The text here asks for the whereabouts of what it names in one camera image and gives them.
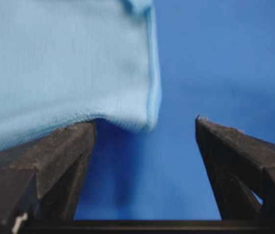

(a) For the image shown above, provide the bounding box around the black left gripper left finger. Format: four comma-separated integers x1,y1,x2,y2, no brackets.
0,121,96,234

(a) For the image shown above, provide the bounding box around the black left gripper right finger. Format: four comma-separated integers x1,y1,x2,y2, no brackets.
195,117,275,220

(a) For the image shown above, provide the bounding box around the light blue towel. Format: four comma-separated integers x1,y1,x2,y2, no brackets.
0,0,161,151

